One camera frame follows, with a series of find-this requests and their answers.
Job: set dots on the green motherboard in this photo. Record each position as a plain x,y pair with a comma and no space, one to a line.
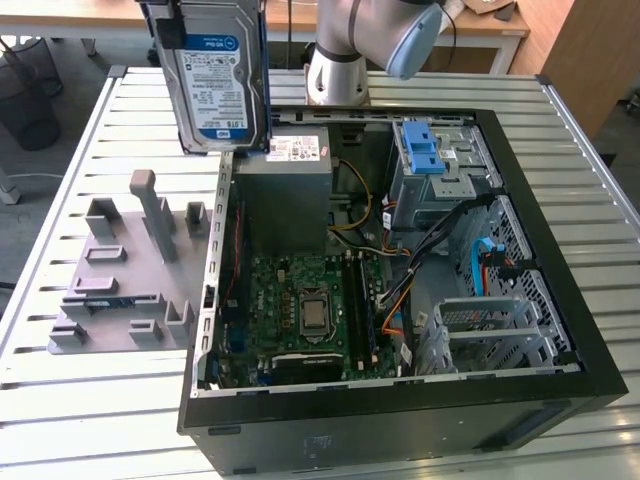
280,300

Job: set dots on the black graphics card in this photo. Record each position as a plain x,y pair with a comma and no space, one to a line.
307,367

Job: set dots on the brown cardboard piece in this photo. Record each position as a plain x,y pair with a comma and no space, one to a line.
487,7

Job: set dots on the black PC case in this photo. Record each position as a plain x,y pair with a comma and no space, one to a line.
350,440

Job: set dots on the green RAM stick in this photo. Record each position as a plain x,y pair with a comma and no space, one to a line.
110,303

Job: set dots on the grey metal disk bay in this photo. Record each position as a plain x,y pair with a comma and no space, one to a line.
495,345

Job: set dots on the blue plastic drive latch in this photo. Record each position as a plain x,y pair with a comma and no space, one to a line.
422,150

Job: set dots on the white plastic object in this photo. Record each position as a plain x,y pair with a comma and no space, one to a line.
452,10

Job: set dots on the grey optical drive cage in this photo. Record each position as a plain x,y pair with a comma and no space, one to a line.
415,200

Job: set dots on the grey parts rack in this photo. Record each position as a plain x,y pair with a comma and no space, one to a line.
140,280

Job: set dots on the hard disk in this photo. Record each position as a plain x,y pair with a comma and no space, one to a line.
215,85

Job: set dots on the dark RAM stick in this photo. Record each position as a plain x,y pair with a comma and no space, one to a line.
369,310

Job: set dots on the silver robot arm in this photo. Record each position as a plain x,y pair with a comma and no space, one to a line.
335,75

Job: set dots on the black mesh waste bin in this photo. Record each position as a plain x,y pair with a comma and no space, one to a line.
30,115

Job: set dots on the wooden desk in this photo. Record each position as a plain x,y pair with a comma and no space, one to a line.
75,20

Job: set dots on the silver CPU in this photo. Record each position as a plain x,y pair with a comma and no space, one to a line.
315,315

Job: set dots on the grey metal stand foot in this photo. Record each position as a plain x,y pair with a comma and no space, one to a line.
9,190

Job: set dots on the grey power supply unit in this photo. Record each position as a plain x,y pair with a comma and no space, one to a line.
285,200

